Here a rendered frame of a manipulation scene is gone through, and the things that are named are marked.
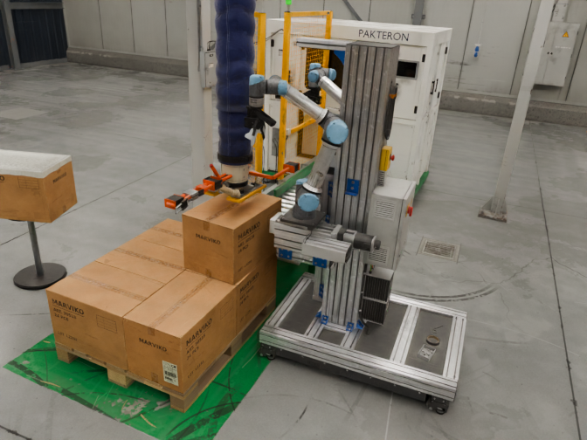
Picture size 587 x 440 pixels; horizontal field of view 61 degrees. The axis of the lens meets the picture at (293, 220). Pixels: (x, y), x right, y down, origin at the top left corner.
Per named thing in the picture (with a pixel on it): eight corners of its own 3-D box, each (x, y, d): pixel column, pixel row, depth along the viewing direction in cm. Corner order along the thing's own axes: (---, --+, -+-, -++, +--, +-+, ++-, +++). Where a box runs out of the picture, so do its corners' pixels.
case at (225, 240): (234, 234, 381) (234, 186, 364) (279, 248, 364) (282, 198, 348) (183, 267, 332) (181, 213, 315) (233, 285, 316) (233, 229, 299)
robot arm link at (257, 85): (265, 77, 247) (249, 76, 246) (265, 99, 252) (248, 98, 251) (265, 74, 254) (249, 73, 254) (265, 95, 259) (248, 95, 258)
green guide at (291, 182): (328, 153, 584) (328, 145, 580) (335, 154, 580) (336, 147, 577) (265, 196, 451) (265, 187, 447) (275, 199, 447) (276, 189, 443)
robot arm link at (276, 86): (286, 77, 259) (265, 76, 258) (287, 81, 249) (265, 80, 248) (286, 92, 262) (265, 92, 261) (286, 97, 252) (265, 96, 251)
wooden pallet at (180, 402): (170, 275, 424) (169, 260, 418) (275, 307, 389) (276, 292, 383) (58, 359, 324) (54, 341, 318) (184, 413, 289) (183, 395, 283)
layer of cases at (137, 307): (170, 261, 418) (168, 217, 401) (275, 292, 383) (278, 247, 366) (55, 341, 318) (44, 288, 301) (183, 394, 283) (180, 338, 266)
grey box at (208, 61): (213, 84, 444) (212, 49, 432) (217, 85, 442) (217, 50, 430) (200, 87, 428) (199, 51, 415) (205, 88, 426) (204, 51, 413)
